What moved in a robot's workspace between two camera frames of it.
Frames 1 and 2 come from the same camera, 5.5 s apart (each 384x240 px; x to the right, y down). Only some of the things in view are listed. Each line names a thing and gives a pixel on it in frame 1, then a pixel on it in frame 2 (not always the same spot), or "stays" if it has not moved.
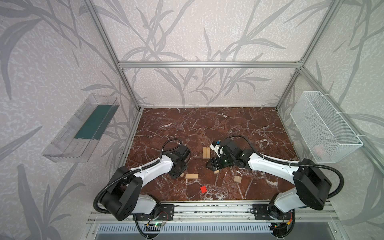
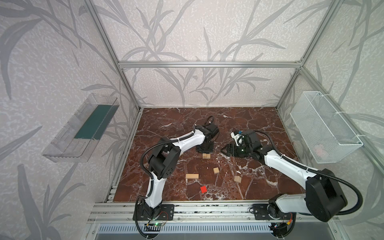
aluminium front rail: x=192 y=213 stays
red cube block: x=203 y=189 stays
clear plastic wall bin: x=77 y=141 stays
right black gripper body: x=217 y=162 to x=234 y=149
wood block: x=192 y=176 stays
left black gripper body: x=176 y=171 to x=207 y=144
